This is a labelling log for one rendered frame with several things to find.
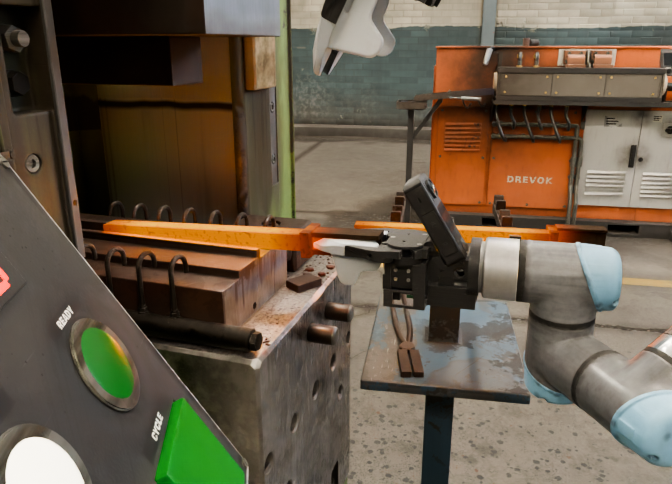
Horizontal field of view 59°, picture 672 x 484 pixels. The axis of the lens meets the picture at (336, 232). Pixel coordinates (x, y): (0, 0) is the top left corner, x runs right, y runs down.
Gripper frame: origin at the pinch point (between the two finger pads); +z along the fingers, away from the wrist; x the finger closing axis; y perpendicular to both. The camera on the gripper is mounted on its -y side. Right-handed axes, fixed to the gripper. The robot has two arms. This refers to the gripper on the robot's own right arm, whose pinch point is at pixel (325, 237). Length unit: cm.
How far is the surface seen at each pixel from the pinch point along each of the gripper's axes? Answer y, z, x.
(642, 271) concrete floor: 107, -94, 290
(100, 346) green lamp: -8.6, -2.4, -45.7
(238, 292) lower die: 5.3, 8.9, -8.2
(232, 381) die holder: 13.1, 6.5, -15.9
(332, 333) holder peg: 13.9, -0.6, 0.1
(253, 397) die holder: 14.8, 3.9, -15.9
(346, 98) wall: 51, 218, 736
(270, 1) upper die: -29.5, 8.2, 5.0
